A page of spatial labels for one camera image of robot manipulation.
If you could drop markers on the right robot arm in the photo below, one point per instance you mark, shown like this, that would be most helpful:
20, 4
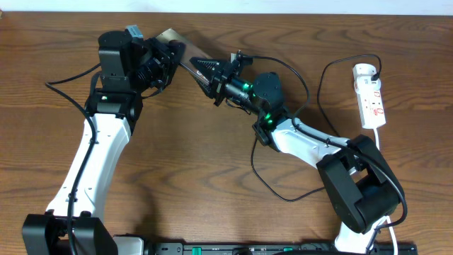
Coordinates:
363, 190

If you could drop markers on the white power strip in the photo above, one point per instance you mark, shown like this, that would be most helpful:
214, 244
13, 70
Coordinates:
369, 99

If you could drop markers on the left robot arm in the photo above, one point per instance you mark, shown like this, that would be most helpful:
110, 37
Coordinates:
131, 68

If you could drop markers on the white USB charger plug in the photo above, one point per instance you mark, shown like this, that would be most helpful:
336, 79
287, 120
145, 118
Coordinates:
363, 69

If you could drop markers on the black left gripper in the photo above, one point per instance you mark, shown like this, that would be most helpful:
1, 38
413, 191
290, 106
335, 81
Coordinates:
161, 51

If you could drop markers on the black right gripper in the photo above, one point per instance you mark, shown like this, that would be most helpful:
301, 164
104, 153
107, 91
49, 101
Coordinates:
221, 76

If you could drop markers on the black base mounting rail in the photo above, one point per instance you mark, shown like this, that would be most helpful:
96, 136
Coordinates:
283, 248

